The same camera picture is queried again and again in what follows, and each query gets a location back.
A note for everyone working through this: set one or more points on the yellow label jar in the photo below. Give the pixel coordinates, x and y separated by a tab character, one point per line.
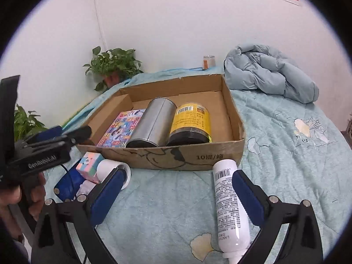
189	121

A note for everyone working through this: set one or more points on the white plastic bottle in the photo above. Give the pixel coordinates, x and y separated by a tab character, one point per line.
228	198

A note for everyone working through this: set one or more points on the blue stapler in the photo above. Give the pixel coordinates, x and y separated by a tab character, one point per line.
64	187

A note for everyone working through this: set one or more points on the person's left hand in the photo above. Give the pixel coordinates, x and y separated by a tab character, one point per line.
37	195

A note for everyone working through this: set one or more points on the small potted green plant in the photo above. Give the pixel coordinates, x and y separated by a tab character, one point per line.
115	63

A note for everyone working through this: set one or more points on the white wall conduit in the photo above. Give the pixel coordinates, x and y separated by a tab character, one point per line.
99	24

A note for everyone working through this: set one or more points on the brown cardboard box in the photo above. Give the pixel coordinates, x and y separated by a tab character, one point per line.
220	154

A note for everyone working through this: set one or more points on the light blue puffy jacket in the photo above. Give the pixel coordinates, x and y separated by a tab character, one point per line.
269	71

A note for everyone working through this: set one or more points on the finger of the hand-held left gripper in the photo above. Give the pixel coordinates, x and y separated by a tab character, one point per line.
78	134
48	134

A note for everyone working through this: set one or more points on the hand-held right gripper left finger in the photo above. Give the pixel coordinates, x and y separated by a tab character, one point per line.
107	195

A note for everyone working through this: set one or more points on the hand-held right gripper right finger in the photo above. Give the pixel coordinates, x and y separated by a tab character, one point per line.
247	198

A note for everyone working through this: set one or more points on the white tape roll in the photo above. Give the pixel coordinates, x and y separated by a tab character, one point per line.
110	167

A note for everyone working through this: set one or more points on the colourful cartoon board game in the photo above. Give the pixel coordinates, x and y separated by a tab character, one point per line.
121	129

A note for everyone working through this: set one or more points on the pastel puzzle cube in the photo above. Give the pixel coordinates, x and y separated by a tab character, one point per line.
89	165

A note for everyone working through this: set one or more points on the orange drink can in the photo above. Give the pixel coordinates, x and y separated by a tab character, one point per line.
209	62

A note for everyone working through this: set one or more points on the large leafy green plant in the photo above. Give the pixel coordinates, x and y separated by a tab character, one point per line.
27	123

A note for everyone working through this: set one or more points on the silver metal can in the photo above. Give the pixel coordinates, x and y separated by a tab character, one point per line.
154	121

